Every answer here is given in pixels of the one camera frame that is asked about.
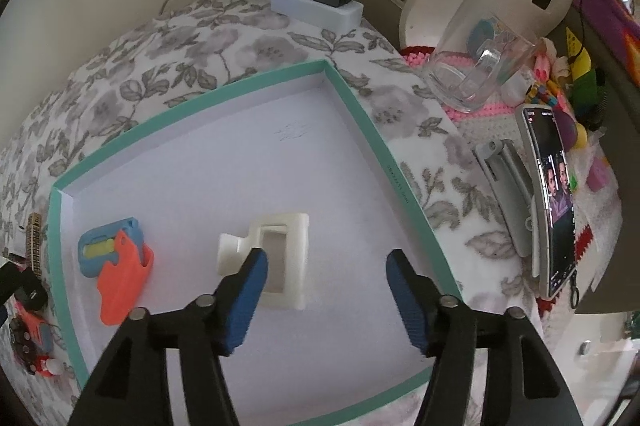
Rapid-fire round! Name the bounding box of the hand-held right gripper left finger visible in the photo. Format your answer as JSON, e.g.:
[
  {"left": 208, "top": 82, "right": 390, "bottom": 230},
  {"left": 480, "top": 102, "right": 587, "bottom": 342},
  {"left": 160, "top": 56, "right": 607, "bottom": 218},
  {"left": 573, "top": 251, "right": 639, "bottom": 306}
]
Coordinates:
[{"left": 67, "top": 247, "right": 271, "bottom": 426}]

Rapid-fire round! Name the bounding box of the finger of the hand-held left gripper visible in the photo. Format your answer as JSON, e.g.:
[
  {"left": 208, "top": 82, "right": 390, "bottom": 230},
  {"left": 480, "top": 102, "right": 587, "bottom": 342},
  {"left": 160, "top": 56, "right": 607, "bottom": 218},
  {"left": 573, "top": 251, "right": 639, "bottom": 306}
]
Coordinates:
[{"left": 0, "top": 262, "right": 28, "bottom": 324}]

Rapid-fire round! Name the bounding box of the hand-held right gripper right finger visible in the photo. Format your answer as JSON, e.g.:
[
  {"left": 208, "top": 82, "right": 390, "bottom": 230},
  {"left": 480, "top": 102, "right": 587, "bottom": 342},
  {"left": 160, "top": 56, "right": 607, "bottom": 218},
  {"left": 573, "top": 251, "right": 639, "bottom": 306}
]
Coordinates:
[{"left": 385, "top": 248, "right": 583, "bottom": 426}]

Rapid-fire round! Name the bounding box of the wooden slotted piece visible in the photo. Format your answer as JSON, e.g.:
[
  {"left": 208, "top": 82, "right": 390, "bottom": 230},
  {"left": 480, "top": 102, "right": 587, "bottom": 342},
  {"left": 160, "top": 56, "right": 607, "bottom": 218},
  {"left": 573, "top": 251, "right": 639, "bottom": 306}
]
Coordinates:
[{"left": 26, "top": 212, "right": 43, "bottom": 274}]

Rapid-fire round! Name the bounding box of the white plastic bracket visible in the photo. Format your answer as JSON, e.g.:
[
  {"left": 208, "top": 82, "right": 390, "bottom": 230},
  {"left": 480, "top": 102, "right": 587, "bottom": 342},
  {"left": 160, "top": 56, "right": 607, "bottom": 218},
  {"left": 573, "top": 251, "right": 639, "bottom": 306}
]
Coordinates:
[{"left": 217, "top": 212, "right": 311, "bottom": 311}]

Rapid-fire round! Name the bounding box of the red white small toy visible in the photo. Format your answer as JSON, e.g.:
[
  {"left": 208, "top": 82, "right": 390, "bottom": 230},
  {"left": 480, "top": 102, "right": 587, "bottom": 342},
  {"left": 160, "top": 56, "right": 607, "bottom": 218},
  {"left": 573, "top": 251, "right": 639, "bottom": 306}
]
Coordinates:
[{"left": 35, "top": 353, "right": 66, "bottom": 379}]

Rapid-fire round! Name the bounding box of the large blue orange puzzle toy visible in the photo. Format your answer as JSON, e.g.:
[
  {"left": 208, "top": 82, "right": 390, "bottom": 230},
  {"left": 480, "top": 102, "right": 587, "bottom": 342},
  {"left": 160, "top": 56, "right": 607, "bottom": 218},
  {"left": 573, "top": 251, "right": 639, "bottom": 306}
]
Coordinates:
[{"left": 77, "top": 217, "right": 155, "bottom": 326}]

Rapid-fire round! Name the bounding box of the teal-rimmed white tray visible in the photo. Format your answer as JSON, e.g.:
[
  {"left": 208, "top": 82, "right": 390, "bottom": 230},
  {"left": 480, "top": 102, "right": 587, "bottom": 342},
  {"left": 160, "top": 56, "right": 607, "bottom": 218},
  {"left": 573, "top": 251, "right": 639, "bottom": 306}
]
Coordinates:
[{"left": 47, "top": 58, "right": 463, "bottom": 424}]

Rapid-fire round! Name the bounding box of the grey phone stand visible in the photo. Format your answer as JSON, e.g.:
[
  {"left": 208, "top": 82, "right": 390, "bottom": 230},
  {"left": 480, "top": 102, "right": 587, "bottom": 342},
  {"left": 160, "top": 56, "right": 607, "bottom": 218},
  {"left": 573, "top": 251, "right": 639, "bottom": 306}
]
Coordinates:
[{"left": 475, "top": 138, "right": 543, "bottom": 279}]

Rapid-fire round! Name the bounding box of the smartphone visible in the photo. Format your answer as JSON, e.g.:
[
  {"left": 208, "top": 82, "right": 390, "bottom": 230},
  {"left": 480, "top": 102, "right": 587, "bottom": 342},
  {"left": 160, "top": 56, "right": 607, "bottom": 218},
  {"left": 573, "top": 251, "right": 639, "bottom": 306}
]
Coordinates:
[{"left": 520, "top": 104, "right": 576, "bottom": 299}]

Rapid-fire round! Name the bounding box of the white drawer cabinet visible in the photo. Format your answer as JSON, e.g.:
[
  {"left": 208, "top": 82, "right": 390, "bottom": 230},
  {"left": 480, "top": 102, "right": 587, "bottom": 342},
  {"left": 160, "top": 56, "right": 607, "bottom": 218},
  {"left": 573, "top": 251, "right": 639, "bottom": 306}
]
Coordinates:
[{"left": 542, "top": 311, "right": 640, "bottom": 426}]

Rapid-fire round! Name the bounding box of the colourful toys pile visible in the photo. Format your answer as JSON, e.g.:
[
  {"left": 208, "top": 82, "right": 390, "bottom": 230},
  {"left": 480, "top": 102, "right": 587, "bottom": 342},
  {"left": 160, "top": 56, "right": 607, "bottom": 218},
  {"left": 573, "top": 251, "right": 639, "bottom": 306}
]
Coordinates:
[{"left": 400, "top": 46, "right": 623, "bottom": 307}]

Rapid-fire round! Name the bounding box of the pink toy block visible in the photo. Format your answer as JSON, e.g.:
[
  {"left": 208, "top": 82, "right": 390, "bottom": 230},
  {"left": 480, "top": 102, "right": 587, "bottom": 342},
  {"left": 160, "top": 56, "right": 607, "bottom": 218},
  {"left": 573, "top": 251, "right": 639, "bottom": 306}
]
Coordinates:
[{"left": 587, "top": 158, "right": 611, "bottom": 192}]

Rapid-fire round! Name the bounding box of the purple yellow ball toy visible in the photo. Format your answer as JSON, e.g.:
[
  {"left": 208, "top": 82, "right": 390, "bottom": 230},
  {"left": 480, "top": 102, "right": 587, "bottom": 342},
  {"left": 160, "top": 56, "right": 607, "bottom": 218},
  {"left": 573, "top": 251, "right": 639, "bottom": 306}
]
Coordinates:
[{"left": 555, "top": 111, "right": 588, "bottom": 152}]

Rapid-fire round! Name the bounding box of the clear glass cup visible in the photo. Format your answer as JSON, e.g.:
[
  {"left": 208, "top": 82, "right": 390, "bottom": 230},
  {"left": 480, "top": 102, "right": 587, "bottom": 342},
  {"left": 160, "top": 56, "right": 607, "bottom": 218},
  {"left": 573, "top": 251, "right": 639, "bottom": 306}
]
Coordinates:
[{"left": 422, "top": 0, "right": 538, "bottom": 114}]

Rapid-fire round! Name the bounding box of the white power strip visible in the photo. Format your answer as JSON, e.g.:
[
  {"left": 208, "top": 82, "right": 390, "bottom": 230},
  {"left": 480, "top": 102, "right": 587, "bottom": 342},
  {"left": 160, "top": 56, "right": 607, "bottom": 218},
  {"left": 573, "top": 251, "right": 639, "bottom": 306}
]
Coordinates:
[{"left": 270, "top": 0, "right": 364, "bottom": 32}]

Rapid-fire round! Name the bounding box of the yellow green toy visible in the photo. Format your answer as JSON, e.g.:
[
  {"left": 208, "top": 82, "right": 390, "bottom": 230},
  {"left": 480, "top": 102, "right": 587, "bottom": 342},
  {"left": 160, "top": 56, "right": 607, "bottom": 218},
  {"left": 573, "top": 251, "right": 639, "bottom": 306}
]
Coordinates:
[{"left": 565, "top": 26, "right": 593, "bottom": 82}]

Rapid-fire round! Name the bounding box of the colourful beaded bracelet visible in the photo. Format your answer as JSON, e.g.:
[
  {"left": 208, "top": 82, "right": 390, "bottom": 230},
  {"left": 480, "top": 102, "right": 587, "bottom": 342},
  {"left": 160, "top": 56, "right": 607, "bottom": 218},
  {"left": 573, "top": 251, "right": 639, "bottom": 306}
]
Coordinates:
[{"left": 525, "top": 78, "right": 563, "bottom": 107}]

